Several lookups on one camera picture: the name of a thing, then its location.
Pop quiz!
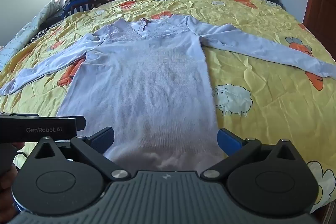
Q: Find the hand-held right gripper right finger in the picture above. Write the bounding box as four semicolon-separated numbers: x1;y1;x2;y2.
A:
200;128;306;182

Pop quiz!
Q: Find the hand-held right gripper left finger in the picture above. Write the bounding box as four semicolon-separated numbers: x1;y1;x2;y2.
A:
26;127;132;182

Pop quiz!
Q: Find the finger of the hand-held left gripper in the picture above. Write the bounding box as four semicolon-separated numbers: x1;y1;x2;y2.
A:
75;115;87;133

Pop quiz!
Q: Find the lavender long-sleeve shirt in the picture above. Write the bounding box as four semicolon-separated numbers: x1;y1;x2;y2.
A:
0;15;336;172

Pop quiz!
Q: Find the person's left hand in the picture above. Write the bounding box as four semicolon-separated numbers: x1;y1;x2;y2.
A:
12;142;26;153

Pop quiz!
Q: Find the yellow printed bedsheet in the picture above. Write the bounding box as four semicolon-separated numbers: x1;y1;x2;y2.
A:
0;0;336;214

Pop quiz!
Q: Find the white quilt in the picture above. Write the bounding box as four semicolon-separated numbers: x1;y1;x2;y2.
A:
0;0;69;69

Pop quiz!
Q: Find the wooden door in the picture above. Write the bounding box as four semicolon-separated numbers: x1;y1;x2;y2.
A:
302;0;336;62

